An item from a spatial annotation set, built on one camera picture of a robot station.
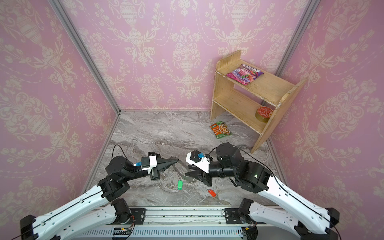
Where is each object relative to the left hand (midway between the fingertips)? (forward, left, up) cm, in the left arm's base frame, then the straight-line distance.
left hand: (176, 162), depth 56 cm
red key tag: (-1, -17, -35) cm, 38 cm away
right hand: (-1, -5, -4) cm, 6 cm away
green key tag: (-2, 0, -20) cm, 20 cm away
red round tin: (+35, -45, -9) cm, 58 cm away
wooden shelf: (+55, -44, -14) cm, 73 cm away
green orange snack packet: (+43, -25, -34) cm, 60 cm away
